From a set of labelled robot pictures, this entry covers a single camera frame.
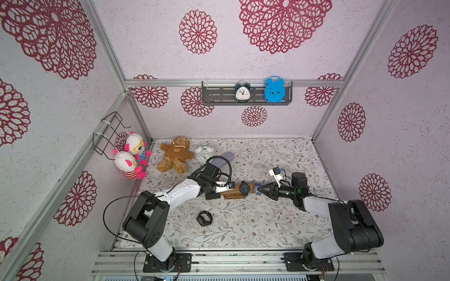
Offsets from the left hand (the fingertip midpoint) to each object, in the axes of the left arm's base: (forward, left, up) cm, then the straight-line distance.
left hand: (215, 188), depth 92 cm
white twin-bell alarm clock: (+20, +7, +5) cm, 22 cm away
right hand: (-3, -21, +5) cm, 22 cm away
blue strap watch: (-5, -20, +6) cm, 22 cm away
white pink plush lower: (+5, +42, +15) cm, 45 cm away
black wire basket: (+9, +47, +28) cm, 55 cm away
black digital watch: (-3, -15, +5) cm, 16 cm away
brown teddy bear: (+20, +24, +2) cm, 32 cm away
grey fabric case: (+3, -4, +22) cm, 22 cm away
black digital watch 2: (-17, +6, -1) cm, 18 cm away
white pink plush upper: (+18, +43, +13) cm, 48 cm away
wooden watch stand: (-4, -10, +2) cm, 11 cm away
